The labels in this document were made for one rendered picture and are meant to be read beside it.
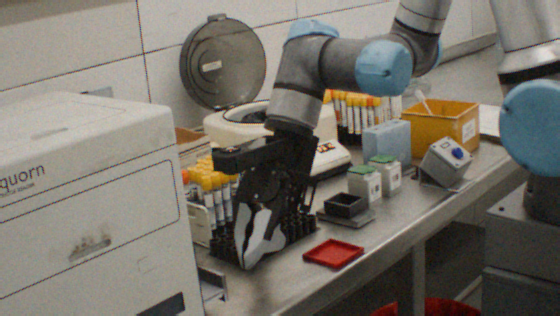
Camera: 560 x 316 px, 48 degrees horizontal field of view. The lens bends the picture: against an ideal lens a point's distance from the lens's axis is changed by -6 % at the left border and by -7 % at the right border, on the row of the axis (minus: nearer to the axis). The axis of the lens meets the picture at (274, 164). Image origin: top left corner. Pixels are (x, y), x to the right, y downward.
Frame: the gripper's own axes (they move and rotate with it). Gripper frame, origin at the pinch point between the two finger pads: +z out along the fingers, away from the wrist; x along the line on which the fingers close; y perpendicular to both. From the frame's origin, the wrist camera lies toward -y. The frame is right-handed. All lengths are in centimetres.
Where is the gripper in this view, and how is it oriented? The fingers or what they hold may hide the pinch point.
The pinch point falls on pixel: (244, 259)
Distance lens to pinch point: 94.2
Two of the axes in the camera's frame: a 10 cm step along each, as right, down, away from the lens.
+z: -2.5, 9.7, -0.6
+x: -7.2, -1.5, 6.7
